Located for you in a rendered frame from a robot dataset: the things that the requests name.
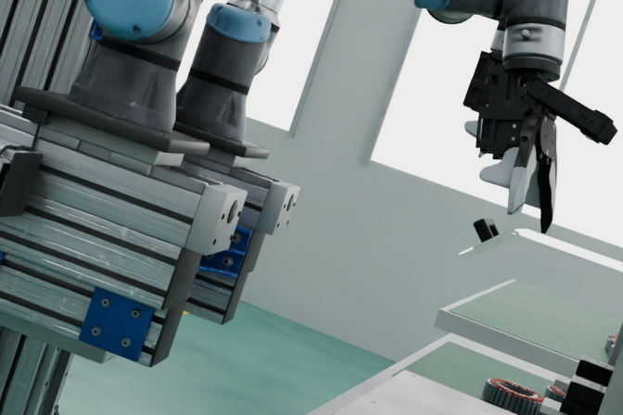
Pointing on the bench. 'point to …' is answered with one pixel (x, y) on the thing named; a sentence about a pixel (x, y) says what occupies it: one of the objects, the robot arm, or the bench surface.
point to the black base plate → (415, 399)
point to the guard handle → (486, 229)
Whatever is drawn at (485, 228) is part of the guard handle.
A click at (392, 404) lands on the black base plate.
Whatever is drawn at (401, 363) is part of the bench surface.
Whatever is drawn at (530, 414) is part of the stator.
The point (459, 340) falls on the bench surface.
